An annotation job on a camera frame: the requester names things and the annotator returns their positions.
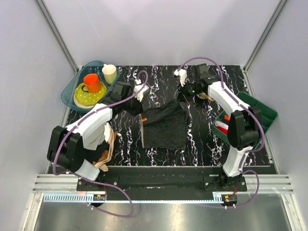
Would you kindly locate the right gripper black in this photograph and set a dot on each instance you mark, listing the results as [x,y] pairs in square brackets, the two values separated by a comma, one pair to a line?
[182,90]

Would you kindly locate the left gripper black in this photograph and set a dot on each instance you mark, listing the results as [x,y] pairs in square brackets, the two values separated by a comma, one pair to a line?
[138,109]

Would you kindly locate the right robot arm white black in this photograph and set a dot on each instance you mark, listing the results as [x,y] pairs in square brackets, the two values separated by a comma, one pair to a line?
[244,130]

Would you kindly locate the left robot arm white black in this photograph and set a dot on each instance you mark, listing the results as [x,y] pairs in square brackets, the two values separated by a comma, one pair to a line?
[73,147]

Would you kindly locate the tan beige underwear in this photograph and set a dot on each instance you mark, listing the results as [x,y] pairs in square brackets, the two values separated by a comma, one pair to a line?
[107,154]

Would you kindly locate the rolled orange-navy underwear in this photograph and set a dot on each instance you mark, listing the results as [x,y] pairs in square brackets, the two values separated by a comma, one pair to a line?
[227,118]

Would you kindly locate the rolled red-white underwear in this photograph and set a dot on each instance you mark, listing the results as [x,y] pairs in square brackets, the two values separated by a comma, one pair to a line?
[222,127]

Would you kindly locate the black underwear in pile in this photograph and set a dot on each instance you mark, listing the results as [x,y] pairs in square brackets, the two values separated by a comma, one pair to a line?
[99,150]

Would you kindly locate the beige ceramic mug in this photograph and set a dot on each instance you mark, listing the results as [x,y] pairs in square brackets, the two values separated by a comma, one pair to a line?
[203,96]

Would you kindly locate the cream cup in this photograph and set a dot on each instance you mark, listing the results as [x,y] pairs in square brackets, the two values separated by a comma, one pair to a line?
[110,73]

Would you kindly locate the orange mug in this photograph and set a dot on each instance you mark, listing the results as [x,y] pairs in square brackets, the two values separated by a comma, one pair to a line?
[91,84]

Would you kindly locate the yellow-green dotted plate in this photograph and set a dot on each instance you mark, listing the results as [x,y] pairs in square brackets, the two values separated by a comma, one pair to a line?
[84,99]

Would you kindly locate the teal plastic tub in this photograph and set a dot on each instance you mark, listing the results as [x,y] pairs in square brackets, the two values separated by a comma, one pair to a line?
[94,67]

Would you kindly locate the green compartment organizer box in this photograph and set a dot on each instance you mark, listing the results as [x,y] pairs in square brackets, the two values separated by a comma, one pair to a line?
[269,115]

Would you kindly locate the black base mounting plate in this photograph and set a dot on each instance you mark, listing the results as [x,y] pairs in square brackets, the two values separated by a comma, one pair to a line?
[191,183]

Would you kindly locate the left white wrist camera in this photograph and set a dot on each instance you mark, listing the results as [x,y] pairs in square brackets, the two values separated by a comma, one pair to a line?
[140,91]

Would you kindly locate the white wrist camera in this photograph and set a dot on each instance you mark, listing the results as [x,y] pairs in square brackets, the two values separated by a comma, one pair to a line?
[182,75]
[140,91]

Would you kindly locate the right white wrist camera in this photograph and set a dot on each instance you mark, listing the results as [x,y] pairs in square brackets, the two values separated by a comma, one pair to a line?
[182,75]

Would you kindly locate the aluminium frame rail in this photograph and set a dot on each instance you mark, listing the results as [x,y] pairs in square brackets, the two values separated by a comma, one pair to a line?
[265,184]

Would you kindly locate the right aluminium corner post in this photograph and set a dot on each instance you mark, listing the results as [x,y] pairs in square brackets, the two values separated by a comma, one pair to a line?
[266,32]

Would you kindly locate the aluminium corner post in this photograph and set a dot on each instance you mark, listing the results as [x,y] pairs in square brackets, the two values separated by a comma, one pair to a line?
[56,33]
[266,32]

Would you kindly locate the left aluminium corner post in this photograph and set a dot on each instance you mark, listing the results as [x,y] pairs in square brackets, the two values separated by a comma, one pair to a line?
[56,33]

